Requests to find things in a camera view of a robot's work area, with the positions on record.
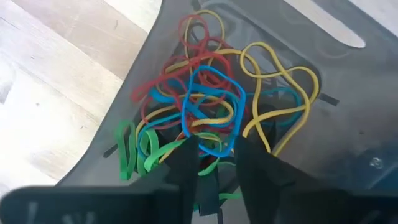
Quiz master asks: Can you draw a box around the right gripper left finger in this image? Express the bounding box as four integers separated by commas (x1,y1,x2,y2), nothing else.
129,135,200,224

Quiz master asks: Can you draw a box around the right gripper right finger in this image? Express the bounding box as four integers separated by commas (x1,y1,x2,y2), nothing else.
234,136,352,224

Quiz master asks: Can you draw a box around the green rubber band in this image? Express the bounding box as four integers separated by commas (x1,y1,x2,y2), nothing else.
114,119,137,182
136,129,187,177

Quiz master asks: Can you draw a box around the yellow rubber band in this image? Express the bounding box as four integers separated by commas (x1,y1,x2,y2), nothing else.
136,93,234,162
239,42,320,156
183,9,226,60

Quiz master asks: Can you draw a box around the blue rubber band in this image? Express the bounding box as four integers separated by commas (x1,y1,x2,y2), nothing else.
181,65,247,158

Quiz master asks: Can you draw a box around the red rubber band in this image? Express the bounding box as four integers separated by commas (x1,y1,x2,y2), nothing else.
130,52,234,103
178,14,210,52

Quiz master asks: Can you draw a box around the long teal rubber band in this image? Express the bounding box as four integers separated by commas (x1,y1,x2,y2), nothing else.
247,86,304,127

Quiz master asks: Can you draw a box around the clear plastic bin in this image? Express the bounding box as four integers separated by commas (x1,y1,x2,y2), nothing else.
55,0,398,224

